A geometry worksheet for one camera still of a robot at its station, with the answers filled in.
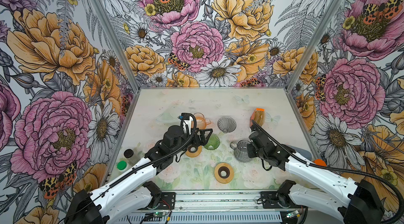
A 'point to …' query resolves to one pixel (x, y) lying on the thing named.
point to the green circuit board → (294, 213)
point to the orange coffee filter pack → (258, 116)
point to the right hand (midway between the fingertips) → (251, 150)
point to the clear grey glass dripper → (226, 124)
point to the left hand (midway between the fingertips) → (205, 134)
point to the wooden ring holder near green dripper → (193, 151)
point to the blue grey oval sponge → (305, 153)
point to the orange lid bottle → (320, 162)
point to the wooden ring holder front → (223, 172)
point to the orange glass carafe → (201, 123)
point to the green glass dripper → (213, 142)
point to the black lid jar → (129, 154)
